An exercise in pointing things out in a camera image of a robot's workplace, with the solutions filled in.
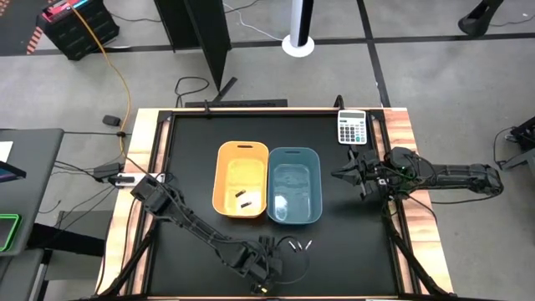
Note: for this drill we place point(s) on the green-edged tray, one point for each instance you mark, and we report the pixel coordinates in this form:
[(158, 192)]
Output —
[(3, 246)]

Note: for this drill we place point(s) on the black table clamp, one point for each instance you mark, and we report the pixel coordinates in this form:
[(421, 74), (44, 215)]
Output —
[(206, 106), (339, 102)]

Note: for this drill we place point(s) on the grey side desk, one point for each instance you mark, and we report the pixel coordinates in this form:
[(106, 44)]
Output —
[(33, 188)]

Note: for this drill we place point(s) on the black power adapter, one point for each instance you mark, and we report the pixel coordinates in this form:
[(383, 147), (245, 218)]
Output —
[(112, 120)]

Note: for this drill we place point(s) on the white desk calculator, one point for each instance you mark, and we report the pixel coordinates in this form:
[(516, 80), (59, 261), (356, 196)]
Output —
[(352, 127)]

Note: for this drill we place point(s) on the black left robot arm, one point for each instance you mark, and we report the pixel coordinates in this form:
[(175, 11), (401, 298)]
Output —
[(188, 219)]

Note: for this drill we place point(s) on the black diagonal frame strut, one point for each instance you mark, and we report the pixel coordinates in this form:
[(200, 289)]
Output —
[(134, 259), (414, 259)]

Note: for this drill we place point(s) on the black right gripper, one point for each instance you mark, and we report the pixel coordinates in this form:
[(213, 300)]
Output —
[(372, 173)]

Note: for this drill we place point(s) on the black equipment case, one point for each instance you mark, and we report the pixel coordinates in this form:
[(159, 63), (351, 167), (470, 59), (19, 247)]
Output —
[(79, 33)]

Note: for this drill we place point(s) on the black power brick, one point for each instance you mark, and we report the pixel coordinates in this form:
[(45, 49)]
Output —
[(106, 170)]

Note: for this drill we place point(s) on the black partition panel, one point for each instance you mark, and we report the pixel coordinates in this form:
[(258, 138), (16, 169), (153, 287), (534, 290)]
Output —
[(200, 33)]

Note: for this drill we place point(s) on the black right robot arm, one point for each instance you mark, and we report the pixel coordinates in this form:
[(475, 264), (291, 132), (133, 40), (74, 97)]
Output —
[(451, 173)]

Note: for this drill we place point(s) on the black partition base bar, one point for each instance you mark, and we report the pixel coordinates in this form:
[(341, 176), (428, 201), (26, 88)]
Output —
[(234, 103)]

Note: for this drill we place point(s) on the yellow plastic bin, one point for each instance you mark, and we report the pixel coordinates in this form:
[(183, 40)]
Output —
[(240, 167)]

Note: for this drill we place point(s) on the black equipment stand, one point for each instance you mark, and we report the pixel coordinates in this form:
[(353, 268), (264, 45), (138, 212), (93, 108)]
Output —
[(522, 138)]

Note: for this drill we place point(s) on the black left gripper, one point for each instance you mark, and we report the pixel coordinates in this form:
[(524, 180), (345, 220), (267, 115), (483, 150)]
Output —
[(265, 265)]

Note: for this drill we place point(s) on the blue plastic bin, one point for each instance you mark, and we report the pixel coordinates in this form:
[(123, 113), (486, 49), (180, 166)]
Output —
[(294, 188)]

